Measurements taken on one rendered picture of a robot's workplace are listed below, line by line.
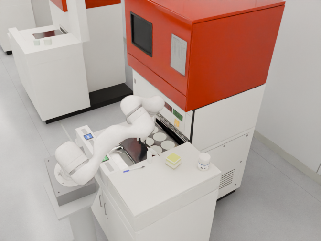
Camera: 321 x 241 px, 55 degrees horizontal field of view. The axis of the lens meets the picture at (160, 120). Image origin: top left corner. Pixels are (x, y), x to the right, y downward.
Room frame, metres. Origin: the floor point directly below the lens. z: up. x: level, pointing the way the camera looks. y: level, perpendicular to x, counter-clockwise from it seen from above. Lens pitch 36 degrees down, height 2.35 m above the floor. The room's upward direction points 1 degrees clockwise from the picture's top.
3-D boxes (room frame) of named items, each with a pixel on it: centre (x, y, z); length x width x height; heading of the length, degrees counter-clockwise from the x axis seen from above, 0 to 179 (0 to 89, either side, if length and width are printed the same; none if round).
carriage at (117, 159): (1.55, 0.31, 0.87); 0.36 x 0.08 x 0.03; 33
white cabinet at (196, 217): (1.58, 0.14, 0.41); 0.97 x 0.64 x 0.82; 33
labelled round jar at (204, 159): (1.39, -0.28, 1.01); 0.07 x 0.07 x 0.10
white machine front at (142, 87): (1.99, 0.01, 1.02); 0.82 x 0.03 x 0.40; 33
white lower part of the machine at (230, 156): (2.18, -0.27, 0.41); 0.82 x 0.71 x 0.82; 33
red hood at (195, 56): (2.16, -0.25, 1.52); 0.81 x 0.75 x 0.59; 33
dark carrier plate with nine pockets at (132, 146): (1.71, 0.09, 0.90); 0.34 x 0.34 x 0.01; 33
